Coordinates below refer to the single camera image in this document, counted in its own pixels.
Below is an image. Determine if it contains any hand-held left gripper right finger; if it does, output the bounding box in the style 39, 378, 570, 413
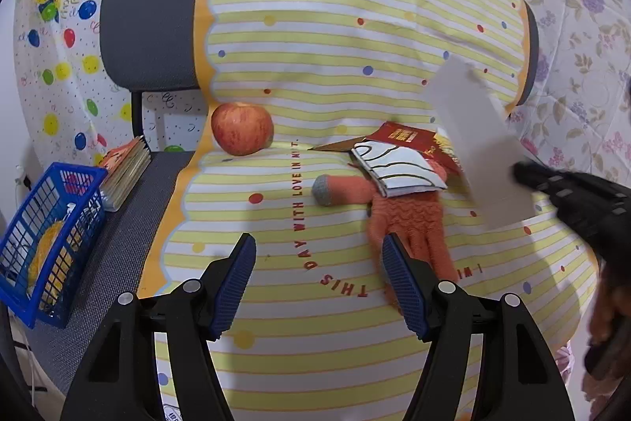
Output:
382, 232, 575, 421

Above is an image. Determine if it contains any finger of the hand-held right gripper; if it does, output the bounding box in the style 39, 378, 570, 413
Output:
513, 161, 631, 234

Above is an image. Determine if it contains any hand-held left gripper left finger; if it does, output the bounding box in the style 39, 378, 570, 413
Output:
59, 232, 258, 421

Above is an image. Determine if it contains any white paper wrapper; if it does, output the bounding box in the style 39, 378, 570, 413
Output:
423, 55, 536, 230

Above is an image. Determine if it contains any yellow net snack bag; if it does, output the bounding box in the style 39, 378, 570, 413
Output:
26, 220, 76, 299

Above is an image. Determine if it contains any blue plastic basket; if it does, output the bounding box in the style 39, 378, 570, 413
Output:
0, 162, 108, 329

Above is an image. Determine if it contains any person's right hand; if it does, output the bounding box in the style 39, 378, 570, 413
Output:
589, 260, 631, 402

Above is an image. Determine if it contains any orange knit glove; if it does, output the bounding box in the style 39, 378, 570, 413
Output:
312, 162, 462, 309

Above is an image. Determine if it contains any red paper envelope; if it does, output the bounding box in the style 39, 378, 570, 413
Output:
310, 122, 462, 171

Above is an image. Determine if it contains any red apple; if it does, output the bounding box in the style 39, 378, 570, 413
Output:
211, 102, 275, 157

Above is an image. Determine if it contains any stack of books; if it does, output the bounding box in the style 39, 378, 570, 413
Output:
97, 136, 152, 213

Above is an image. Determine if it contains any yellow striped plastic cloth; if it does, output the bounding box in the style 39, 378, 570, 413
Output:
137, 0, 603, 421

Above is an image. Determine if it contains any grey office chair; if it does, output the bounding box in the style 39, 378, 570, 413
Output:
10, 0, 540, 402

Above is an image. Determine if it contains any floral wall cloth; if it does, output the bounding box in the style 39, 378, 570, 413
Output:
493, 0, 631, 217

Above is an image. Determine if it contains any balloon print wall cloth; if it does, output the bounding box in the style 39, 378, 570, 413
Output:
10, 0, 514, 186

